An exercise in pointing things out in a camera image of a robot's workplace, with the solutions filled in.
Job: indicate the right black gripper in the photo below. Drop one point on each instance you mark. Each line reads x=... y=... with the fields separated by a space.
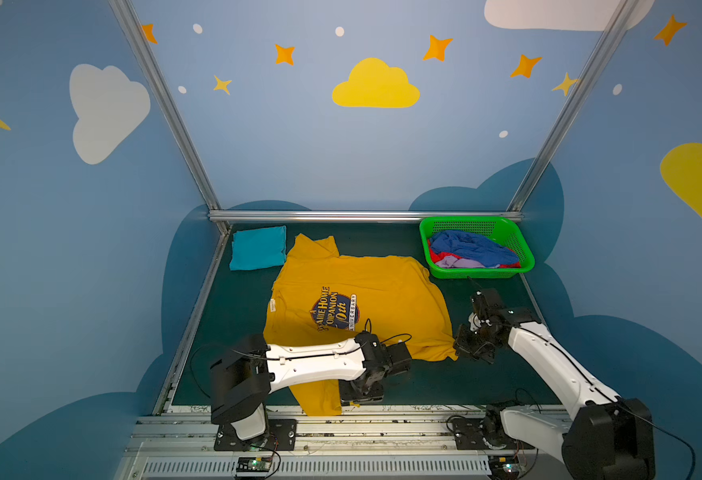
x=471 y=345

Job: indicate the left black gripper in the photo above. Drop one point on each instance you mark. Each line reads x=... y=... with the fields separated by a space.
x=362 y=390

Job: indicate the yellow printed t-shirt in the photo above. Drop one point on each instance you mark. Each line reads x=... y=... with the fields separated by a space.
x=321 y=296

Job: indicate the green plastic laundry basket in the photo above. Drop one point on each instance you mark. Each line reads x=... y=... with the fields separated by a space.
x=500 y=230

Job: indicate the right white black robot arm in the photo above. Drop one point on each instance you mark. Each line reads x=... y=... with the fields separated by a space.
x=604 y=435

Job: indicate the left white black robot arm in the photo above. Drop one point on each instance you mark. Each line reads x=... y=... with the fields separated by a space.
x=245 y=376

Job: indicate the lavender t-shirt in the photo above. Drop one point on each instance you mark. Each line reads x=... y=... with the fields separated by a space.
x=453 y=262

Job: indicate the blue t-shirt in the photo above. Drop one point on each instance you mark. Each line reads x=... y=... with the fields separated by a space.
x=447 y=240

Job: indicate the red t-shirt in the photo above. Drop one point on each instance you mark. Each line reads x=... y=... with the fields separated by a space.
x=491 y=257

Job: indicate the left green circuit board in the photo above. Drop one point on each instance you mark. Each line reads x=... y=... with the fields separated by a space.
x=253 y=467

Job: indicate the green circuit board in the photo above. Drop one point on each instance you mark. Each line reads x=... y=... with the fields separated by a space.
x=503 y=468
x=253 y=467

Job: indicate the right green circuit board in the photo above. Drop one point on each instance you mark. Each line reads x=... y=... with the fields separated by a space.
x=503 y=468

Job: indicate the folded teal t-shirt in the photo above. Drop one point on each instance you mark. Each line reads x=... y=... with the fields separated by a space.
x=258 y=249

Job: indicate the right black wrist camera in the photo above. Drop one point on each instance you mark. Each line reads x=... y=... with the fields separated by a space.
x=486 y=303

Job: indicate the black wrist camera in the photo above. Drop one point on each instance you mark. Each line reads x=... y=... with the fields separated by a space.
x=398 y=359
x=486 y=303

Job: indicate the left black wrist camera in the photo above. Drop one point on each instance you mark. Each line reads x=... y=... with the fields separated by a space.
x=398 y=359

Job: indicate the aluminium mounting rail base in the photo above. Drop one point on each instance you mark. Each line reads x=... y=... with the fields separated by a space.
x=367 y=442

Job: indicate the right side table rail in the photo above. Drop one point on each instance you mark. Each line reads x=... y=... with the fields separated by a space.
x=533 y=299

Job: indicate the table rail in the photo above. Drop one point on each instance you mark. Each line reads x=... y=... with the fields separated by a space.
x=533 y=299
x=172 y=380

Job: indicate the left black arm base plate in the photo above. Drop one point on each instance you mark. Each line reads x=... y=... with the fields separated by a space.
x=280 y=436

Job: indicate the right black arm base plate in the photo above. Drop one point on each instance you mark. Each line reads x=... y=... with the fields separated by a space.
x=481 y=434

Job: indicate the left side table rail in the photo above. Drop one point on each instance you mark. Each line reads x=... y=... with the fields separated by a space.
x=172 y=380

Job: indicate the horizontal aluminium frame bar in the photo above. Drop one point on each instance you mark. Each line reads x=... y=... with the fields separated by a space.
x=284 y=216

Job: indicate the right aluminium frame post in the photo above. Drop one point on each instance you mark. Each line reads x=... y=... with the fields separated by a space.
x=605 y=47

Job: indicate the aluminium frame post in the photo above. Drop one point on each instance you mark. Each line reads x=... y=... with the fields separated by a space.
x=128 y=20
x=605 y=47

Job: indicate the left aluminium frame post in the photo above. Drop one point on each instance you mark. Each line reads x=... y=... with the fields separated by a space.
x=128 y=20

